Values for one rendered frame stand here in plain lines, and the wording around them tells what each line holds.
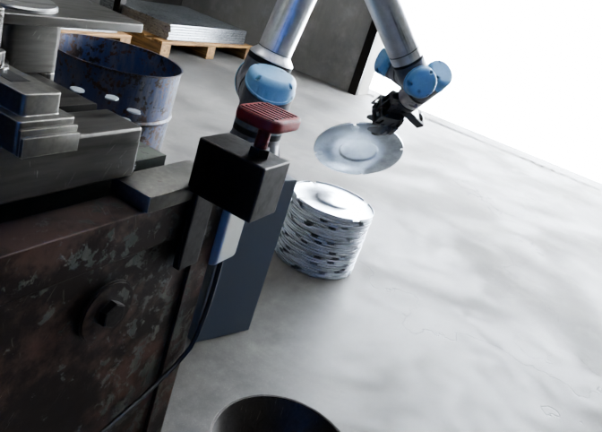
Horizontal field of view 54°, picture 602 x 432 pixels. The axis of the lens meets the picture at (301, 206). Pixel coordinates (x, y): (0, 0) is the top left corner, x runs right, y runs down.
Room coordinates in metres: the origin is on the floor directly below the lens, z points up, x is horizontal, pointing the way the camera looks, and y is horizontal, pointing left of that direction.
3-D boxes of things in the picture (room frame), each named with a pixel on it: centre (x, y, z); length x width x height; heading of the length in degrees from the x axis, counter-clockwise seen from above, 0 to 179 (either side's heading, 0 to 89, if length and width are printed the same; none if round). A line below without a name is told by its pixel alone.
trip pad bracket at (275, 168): (0.67, 0.08, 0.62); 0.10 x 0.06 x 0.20; 68
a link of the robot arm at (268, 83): (1.34, 0.16, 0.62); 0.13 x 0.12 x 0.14; 17
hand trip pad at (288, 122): (0.66, 0.07, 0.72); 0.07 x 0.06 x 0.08; 158
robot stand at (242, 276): (1.34, 0.15, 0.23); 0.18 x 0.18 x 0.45; 48
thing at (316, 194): (1.89, -0.10, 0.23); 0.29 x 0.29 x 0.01
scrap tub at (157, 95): (1.86, 0.71, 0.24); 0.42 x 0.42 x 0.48
